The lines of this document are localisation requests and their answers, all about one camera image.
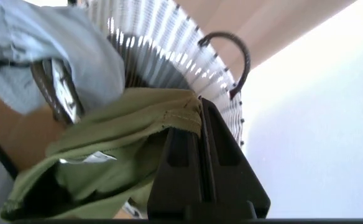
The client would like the pale blue garment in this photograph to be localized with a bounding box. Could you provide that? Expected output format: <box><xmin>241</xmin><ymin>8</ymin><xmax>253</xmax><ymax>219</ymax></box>
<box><xmin>0</xmin><ymin>0</ymin><xmax>126</xmax><ymax>115</ymax></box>

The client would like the green long-sleeved shirt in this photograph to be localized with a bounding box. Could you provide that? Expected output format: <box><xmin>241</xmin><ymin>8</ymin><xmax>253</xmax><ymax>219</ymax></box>
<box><xmin>0</xmin><ymin>86</ymin><xmax>204</xmax><ymax>220</ymax></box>

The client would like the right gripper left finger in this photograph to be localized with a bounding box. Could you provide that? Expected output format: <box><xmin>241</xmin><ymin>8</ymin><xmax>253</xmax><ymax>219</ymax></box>
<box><xmin>147</xmin><ymin>126</ymin><xmax>208</xmax><ymax>219</ymax></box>

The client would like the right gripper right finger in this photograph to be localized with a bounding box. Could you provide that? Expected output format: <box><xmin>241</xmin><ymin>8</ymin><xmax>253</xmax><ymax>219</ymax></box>
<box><xmin>201</xmin><ymin>96</ymin><xmax>272</xmax><ymax>219</ymax></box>

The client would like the white laundry basket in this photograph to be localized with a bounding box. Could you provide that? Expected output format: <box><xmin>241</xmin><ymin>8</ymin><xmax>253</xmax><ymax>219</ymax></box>
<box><xmin>30</xmin><ymin>0</ymin><xmax>252</xmax><ymax>147</ymax></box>

